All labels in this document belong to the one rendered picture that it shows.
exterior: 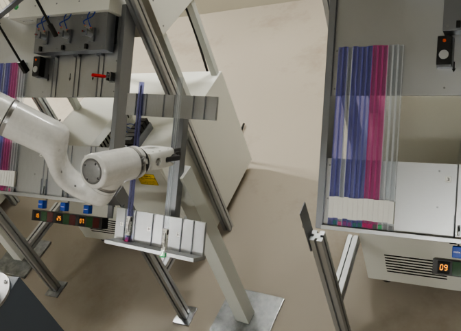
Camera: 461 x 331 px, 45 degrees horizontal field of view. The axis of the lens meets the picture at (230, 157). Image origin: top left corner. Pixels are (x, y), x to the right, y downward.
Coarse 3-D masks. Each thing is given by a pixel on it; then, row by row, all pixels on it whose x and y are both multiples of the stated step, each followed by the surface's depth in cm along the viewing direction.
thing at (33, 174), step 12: (24, 156) 217; (36, 156) 214; (72, 156) 206; (84, 156) 203; (24, 168) 217; (36, 168) 214; (48, 168) 211; (24, 180) 216; (36, 180) 213; (48, 180) 211; (24, 192) 216; (36, 192) 213; (48, 192) 210; (60, 192) 207
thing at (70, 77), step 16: (0, 32) 229; (16, 32) 225; (32, 32) 221; (0, 48) 228; (16, 48) 224; (32, 48) 220; (32, 64) 219; (64, 64) 212; (80, 64) 208; (96, 64) 205; (112, 64) 201; (32, 80) 219; (48, 80) 215; (64, 80) 211; (80, 80) 207; (96, 80) 204; (32, 96) 218; (48, 96) 214; (64, 96) 210; (80, 96) 207; (96, 96) 203; (112, 96) 200
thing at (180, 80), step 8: (176, 88) 157; (176, 96) 157; (176, 104) 157; (176, 112) 157; (176, 120) 157; (176, 128) 157; (176, 136) 157; (176, 144) 158; (168, 176) 158; (168, 184) 158; (168, 192) 157; (168, 200) 157; (168, 208) 157; (168, 216) 157; (168, 224) 158
